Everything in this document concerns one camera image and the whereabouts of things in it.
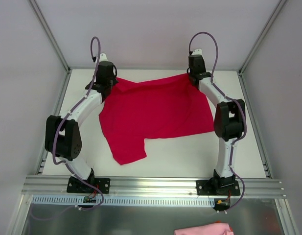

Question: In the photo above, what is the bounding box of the left aluminium frame post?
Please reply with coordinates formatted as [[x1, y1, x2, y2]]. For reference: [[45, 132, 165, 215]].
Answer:
[[27, 0, 70, 73]]

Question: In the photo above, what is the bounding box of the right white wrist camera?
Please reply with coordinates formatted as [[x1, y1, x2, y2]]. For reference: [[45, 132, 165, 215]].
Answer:
[[189, 48, 202, 55]]

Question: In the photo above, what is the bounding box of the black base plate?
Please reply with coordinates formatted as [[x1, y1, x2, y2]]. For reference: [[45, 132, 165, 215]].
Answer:
[[66, 169, 111, 194], [196, 170, 241, 196]]

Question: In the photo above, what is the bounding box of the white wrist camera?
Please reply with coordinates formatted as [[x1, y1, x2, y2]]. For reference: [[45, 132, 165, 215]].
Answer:
[[189, 48, 202, 55], [96, 53, 109, 63]]

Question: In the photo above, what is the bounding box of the slotted grey cable duct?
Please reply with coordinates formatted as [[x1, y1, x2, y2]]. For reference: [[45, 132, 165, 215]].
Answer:
[[32, 195, 215, 208]]

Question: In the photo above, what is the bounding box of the aluminium frame post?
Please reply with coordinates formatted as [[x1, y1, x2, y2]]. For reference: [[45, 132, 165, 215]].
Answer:
[[27, 0, 70, 73], [238, 0, 288, 74]]

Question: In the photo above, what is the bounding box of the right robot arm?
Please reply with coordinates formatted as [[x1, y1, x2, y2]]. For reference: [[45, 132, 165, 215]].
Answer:
[[187, 52, 246, 194]]

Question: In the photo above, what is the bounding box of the right aluminium frame post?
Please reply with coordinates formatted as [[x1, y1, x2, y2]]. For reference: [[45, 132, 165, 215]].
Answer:
[[238, 0, 288, 74]]

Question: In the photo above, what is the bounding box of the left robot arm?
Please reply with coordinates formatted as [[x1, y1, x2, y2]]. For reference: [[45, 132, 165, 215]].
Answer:
[[45, 61, 118, 192]]

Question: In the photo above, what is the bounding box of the red t-shirt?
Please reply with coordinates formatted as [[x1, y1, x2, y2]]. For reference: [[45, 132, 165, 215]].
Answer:
[[99, 73, 214, 165]]

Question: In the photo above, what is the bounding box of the aluminium front rail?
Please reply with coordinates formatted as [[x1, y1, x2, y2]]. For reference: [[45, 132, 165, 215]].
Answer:
[[21, 175, 286, 199]]

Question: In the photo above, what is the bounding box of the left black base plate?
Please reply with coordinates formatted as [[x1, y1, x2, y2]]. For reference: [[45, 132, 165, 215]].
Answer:
[[66, 169, 111, 194]]

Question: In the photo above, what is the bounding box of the light pink folded shirt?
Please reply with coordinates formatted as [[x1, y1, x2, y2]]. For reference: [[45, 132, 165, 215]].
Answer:
[[174, 223, 234, 235]]

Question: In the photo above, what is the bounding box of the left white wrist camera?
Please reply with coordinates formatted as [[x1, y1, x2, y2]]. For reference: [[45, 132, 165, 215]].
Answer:
[[96, 53, 109, 63]]

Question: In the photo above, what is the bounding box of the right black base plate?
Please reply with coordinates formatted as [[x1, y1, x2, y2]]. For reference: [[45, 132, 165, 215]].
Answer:
[[196, 170, 241, 196]]

